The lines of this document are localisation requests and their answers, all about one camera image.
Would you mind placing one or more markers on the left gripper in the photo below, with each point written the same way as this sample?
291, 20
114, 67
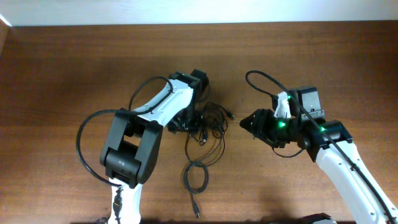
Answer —
193, 126

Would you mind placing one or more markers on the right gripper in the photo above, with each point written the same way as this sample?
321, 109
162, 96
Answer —
260, 124

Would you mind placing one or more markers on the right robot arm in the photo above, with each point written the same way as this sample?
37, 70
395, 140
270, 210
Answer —
297, 116

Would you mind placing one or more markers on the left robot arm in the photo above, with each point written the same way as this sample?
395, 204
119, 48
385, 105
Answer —
132, 147

